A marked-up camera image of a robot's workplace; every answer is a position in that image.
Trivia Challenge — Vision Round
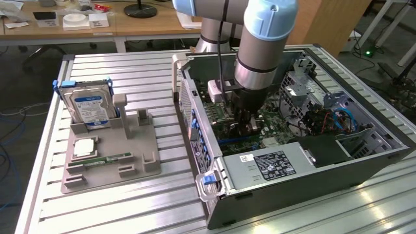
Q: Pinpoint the grey power supply unit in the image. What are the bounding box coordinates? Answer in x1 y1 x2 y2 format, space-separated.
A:
221 142 319 191

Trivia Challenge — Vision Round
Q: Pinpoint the black round lamp base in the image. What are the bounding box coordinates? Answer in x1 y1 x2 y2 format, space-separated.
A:
123 0 159 19

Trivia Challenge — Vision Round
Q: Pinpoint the wooden cabinet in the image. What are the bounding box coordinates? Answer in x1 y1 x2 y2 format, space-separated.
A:
285 0 373 56

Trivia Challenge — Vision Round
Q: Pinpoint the blue wire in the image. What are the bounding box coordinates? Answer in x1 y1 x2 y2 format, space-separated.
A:
332 107 359 134

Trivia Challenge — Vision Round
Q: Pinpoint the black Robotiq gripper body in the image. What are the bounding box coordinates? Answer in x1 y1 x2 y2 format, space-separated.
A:
231 87 271 118

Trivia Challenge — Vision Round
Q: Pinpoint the white table frame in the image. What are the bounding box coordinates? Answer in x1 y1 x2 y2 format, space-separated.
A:
356 0 416 67

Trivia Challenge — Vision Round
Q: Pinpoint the clear plastic bag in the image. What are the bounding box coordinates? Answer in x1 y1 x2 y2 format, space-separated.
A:
0 0 25 18

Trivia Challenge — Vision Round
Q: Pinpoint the white box with black top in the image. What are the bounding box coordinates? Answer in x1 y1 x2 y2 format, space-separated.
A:
32 11 61 28

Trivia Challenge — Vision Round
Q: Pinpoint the green RAM stick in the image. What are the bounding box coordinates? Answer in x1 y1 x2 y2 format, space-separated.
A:
71 152 135 167

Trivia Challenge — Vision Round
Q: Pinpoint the hard disk in blue caddy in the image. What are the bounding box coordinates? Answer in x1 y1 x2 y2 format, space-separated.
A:
52 77 115 130

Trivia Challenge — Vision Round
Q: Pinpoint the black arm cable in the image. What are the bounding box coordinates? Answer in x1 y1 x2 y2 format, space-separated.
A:
216 0 229 103

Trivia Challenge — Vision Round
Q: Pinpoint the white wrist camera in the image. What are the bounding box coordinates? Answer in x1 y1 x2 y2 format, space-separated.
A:
207 79 235 103

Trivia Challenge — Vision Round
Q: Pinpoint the white paper stack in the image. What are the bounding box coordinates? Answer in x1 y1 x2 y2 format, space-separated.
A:
176 11 203 30

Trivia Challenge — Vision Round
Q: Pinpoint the open black PC case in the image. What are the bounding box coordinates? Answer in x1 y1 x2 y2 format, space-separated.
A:
171 45 411 230

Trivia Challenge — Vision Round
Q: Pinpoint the plain white box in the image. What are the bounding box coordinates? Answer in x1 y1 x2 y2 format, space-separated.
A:
88 13 109 28

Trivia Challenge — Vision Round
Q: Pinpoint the white box with round insert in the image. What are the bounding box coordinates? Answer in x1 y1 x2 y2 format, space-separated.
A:
61 13 92 31

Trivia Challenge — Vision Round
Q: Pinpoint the silver CPU chip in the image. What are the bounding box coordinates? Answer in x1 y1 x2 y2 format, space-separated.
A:
72 138 99 158

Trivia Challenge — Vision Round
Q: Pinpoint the green motherboard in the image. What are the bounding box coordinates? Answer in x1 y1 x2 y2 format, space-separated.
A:
197 82 295 157

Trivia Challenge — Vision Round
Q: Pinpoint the white floor cable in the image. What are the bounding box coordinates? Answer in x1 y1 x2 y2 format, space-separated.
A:
0 102 51 117

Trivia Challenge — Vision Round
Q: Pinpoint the black office chair base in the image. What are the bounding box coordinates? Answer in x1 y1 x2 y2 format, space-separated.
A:
19 44 67 72

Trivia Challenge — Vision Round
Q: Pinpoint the white paper slip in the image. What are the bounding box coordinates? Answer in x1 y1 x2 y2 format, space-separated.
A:
4 21 31 29

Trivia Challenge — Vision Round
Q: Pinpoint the metal disk bay cage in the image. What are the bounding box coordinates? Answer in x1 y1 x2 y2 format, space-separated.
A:
279 58 329 116

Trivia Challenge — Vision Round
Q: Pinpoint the blue expansion slot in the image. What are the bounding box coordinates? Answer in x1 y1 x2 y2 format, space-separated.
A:
216 136 241 145

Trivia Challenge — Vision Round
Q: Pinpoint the blue floor cable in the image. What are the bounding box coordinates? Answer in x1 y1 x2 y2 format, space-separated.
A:
0 114 27 211

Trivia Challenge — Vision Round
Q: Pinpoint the black floor stand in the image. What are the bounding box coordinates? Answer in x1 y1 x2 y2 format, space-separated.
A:
376 62 416 110

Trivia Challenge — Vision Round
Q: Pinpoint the wooden desk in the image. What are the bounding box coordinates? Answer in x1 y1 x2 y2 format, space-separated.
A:
0 0 293 53

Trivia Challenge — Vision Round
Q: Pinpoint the red wire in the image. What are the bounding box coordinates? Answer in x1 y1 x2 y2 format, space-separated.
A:
321 111 345 134

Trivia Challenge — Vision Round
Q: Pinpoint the grey parts rack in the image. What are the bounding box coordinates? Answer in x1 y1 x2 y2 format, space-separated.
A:
60 93 161 195

